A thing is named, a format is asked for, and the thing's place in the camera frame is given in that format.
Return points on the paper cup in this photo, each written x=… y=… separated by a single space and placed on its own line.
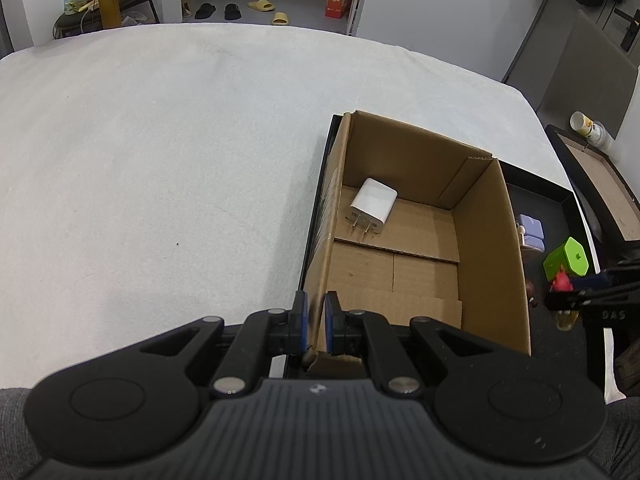
x=590 y=127

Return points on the person's grey trousers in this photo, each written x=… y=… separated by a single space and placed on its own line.
x=20 y=435

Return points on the white wall charger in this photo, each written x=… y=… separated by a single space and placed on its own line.
x=372 y=205

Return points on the yellow translucent toy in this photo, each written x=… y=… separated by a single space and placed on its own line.
x=567 y=320

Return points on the black frame with brown backing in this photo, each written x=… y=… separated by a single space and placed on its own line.
x=600 y=185

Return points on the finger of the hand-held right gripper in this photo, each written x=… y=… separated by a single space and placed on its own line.
x=570 y=300
x=590 y=280

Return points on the grey board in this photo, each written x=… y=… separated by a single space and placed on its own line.
x=585 y=75

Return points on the pale purple wall charger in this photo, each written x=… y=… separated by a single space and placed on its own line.
x=533 y=232

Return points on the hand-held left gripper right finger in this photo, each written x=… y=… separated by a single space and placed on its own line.
x=330 y=324

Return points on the pink toy figure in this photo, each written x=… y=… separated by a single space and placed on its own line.
x=561 y=281

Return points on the black slipper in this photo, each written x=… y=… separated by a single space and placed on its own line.
x=205 y=11
x=232 y=11

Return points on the black shallow tray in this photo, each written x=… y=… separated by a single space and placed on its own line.
x=542 y=195

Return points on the dark chair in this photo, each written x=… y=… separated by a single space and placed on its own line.
x=135 y=5

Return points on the green toy block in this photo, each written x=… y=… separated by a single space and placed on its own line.
x=567 y=257

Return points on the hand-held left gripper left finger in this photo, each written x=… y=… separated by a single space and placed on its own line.
x=300 y=322

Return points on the brown cardboard box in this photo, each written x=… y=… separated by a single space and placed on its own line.
x=425 y=240

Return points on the brown toy figure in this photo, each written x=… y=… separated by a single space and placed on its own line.
x=532 y=294

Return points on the yellow slipper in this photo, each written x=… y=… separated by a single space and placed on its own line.
x=280 y=18
x=261 y=5

